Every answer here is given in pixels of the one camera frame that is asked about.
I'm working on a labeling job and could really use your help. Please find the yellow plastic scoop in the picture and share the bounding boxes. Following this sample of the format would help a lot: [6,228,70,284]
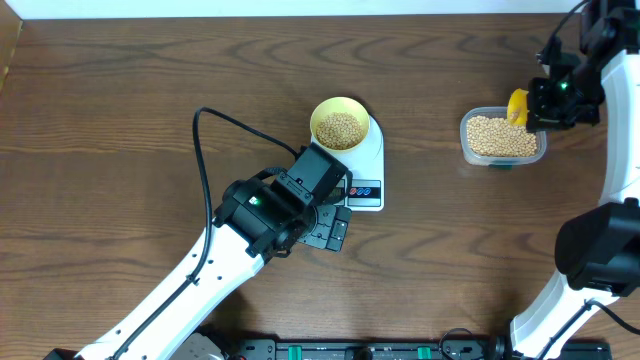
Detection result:
[507,89,528,126]

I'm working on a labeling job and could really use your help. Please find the soybeans in bowl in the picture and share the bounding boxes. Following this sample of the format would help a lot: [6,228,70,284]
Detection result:
[316,112,364,150]

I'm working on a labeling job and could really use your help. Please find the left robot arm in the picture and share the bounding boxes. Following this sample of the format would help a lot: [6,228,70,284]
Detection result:
[47,172,351,359]

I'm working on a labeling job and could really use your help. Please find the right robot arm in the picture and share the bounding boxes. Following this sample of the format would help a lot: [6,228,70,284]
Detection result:
[492,0,639,359]

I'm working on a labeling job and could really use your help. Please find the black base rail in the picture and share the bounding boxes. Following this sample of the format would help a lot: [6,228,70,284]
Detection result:
[199,327,614,360]

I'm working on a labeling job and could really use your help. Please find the soybeans in container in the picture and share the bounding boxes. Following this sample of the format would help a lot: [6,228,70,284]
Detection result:
[466,116,537,157]

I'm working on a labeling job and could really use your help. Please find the white digital kitchen scale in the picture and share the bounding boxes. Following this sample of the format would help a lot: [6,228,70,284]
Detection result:
[326,116,385,212]

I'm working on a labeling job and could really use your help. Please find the yellow plastic bowl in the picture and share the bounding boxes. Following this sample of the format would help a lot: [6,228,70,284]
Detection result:
[310,97,370,152]

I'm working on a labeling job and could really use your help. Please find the green tape strip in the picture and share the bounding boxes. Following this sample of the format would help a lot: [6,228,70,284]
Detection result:
[489,164,513,170]

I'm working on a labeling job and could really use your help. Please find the clear plastic container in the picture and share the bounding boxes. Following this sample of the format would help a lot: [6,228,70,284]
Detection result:
[460,107,547,166]

